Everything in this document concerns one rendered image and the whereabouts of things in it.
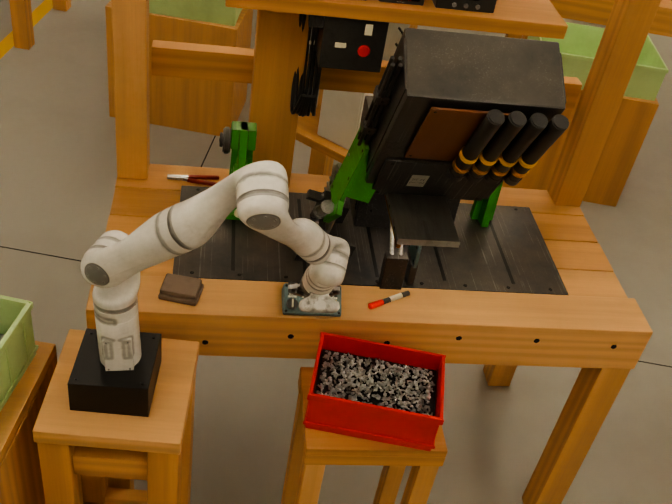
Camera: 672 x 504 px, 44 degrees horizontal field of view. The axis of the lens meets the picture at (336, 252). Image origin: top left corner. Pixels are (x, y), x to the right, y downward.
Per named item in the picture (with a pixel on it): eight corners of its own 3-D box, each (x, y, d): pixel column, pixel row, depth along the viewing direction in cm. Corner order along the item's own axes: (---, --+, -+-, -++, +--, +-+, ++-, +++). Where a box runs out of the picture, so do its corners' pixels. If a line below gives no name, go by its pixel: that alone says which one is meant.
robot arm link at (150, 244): (158, 221, 151) (181, 194, 158) (66, 264, 165) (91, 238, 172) (188, 260, 154) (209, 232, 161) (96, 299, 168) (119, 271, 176)
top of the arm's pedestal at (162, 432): (180, 455, 183) (180, 444, 181) (33, 442, 181) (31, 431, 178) (199, 352, 209) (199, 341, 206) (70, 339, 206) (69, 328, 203)
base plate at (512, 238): (566, 299, 234) (569, 294, 233) (172, 282, 217) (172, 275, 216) (527, 212, 266) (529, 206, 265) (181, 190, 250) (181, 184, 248)
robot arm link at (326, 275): (332, 301, 182) (340, 264, 184) (344, 285, 167) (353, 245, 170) (301, 294, 181) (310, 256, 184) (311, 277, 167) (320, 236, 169)
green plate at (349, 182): (361, 220, 221) (395, 158, 209) (333, 212, 219) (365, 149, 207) (357, 195, 230) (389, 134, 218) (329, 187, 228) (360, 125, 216)
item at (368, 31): (380, 73, 224) (390, 21, 214) (318, 68, 221) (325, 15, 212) (374, 53, 233) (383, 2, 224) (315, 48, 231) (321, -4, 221)
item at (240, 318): (634, 370, 234) (654, 332, 225) (88, 352, 211) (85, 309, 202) (617, 335, 245) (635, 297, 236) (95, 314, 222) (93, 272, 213)
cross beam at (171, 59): (573, 110, 259) (582, 84, 254) (151, 75, 240) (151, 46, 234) (568, 102, 263) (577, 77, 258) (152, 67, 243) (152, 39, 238)
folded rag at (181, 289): (204, 287, 214) (204, 278, 212) (196, 307, 208) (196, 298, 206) (166, 279, 215) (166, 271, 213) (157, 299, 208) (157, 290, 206)
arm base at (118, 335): (140, 369, 184) (136, 313, 173) (98, 371, 182) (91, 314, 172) (142, 340, 191) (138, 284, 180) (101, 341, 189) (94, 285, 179)
